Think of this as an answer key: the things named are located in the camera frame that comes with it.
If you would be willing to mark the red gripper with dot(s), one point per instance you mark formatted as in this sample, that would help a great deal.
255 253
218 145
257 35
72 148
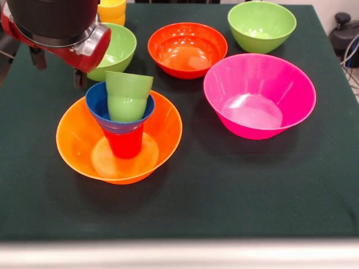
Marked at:
92 60

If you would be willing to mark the small blue plastic bowl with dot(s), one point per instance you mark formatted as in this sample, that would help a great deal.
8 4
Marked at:
96 103

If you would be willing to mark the green plastic cup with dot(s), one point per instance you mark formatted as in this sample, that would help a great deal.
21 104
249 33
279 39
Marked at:
129 84
126 109

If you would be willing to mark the red plastic cup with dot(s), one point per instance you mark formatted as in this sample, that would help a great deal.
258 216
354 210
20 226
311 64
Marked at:
124 145

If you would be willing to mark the large orange plastic bowl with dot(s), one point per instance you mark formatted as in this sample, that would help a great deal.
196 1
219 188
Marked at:
162 131

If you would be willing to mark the large pink plastic bowl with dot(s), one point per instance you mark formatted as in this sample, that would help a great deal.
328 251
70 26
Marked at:
252 84

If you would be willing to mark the green plastic bowl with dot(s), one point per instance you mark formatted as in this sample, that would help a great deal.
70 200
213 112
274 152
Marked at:
261 22
120 50

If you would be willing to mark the yellow plastic cup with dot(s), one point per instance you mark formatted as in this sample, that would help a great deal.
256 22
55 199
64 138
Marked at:
112 7
117 20

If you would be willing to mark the red-orange plastic bowl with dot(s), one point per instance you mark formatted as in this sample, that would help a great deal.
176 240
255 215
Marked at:
188 50

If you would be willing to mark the dark green table cloth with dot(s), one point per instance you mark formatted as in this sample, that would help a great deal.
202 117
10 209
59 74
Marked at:
252 182

